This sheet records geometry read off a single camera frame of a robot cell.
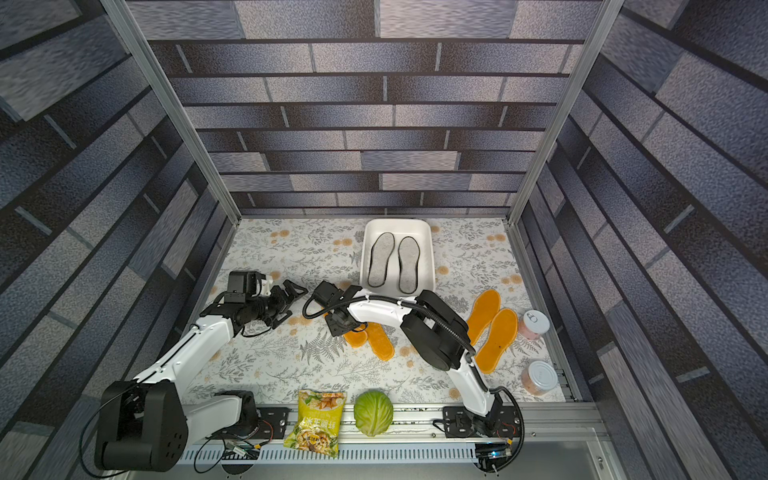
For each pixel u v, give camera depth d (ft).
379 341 2.87
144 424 1.32
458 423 2.38
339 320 2.18
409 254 3.49
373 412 2.28
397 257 3.50
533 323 2.81
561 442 2.48
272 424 2.39
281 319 2.72
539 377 2.49
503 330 2.96
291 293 2.54
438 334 1.70
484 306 3.11
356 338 2.85
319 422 2.29
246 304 2.19
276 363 2.75
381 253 3.49
